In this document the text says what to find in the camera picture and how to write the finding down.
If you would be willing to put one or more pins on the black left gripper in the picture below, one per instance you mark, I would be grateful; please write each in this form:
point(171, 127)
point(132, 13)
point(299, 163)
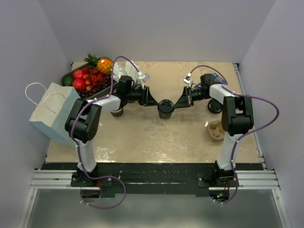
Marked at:
point(147, 99)

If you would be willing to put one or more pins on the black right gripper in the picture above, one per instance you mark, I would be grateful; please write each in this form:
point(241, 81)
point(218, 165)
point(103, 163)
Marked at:
point(185, 100)

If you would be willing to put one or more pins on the black plastic cup lid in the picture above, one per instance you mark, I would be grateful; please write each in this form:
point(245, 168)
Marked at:
point(165, 106)

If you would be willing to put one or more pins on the white paper coffee cup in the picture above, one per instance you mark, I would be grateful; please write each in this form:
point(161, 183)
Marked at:
point(165, 115)

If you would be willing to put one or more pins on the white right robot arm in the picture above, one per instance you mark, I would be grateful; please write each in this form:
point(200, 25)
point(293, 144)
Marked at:
point(237, 116)

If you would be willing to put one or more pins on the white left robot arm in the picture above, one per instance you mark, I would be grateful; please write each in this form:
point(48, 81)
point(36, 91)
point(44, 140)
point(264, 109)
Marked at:
point(83, 121)

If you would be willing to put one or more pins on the stack of paper cups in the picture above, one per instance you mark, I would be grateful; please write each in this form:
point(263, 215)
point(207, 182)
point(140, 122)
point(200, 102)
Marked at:
point(118, 113)

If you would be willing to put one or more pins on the blue card package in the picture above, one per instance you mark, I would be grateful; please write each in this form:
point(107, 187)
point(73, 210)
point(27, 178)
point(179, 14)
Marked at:
point(219, 79)

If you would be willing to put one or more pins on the cardboard cup carrier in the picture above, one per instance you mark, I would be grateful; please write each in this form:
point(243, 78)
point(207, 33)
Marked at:
point(215, 130)

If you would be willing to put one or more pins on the grey fruit tray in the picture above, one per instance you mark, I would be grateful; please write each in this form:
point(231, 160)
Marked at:
point(86, 70)

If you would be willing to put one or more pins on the dark purple grape bunch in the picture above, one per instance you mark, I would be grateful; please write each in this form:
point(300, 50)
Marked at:
point(95, 85)

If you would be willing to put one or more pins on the pineapple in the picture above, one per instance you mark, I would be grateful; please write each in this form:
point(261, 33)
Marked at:
point(102, 64)

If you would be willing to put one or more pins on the red apple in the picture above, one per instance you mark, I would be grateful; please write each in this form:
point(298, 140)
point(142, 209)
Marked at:
point(78, 74)
point(79, 84)

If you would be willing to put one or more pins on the green lime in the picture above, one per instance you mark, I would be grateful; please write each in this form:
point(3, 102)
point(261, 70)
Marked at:
point(68, 81)

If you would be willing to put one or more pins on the light blue paper bag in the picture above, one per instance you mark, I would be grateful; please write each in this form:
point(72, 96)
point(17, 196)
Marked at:
point(51, 113)

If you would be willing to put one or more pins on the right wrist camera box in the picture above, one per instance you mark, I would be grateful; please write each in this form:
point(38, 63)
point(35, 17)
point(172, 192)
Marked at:
point(187, 79)

